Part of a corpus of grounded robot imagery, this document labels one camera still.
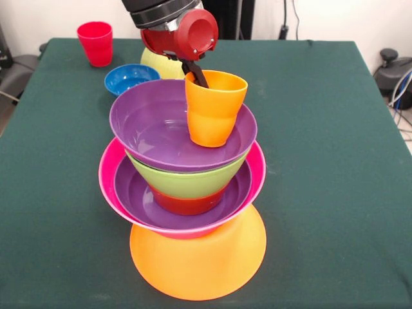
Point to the dark green table cloth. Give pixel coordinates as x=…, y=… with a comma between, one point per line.
x=64, y=209

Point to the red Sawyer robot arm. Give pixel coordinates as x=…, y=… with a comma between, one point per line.
x=154, y=11

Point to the orange plastic cup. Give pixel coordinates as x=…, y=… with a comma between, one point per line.
x=210, y=119

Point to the green plastic bowl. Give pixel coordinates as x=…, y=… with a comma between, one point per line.
x=186, y=185

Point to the small red-orange plastic bowl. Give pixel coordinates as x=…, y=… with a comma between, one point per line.
x=190, y=206

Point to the yellow plastic cup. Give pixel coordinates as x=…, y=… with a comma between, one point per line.
x=161, y=66

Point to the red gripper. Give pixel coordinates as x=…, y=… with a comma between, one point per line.
x=180, y=40

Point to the large orange plastic bowl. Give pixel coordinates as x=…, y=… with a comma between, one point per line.
x=199, y=267

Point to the purple plastic bowl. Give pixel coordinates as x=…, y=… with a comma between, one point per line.
x=128, y=196
x=145, y=128

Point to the red plastic cup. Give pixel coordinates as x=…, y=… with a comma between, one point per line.
x=95, y=45

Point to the large pink plastic bowl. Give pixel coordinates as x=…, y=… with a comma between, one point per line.
x=107, y=180

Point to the small blue plastic bowl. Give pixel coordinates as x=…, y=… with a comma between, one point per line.
x=125, y=80

